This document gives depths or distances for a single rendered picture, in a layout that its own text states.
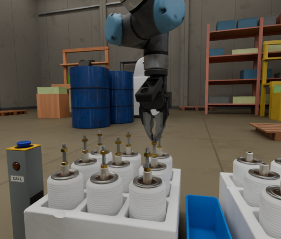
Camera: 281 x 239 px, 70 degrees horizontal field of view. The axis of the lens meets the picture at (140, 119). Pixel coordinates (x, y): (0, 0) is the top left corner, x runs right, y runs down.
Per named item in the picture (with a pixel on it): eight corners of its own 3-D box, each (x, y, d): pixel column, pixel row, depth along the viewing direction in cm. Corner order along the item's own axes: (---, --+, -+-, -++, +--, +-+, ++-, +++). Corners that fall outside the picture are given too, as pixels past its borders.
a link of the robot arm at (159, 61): (163, 52, 55) (137, 55, 59) (163, 69, 56) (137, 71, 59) (171, 57, 62) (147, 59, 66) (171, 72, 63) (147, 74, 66)
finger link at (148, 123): (158, 138, 66) (159, 110, 65) (151, 141, 61) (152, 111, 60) (149, 137, 68) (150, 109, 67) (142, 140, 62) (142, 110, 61)
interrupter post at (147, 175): (152, 185, 50) (152, 172, 50) (142, 185, 50) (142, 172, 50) (151, 180, 53) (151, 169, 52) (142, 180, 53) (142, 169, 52)
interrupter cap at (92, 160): (101, 160, 70) (101, 159, 70) (86, 168, 63) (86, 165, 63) (85, 158, 73) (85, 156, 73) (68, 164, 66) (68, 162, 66)
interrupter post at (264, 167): (270, 177, 54) (270, 165, 54) (260, 176, 55) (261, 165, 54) (266, 174, 57) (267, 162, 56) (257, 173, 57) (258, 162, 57)
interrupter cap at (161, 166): (159, 173, 58) (159, 171, 58) (137, 168, 62) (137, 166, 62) (170, 166, 64) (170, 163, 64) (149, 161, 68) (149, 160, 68)
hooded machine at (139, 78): (166, 116, 506) (166, 59, 492) (163, 118, 445) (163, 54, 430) (137, 115, 525) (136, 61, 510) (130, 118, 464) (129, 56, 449)
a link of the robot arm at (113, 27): (122, 0, 45) (160, 12, 51) (101, 17, 54) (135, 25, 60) (123, 37, 45) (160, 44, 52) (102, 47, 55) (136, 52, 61)
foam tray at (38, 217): (175, 306, 45) (176, 231, 43) (27, 273, 53) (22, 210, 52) (180, 210, 83) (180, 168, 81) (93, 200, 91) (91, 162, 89)
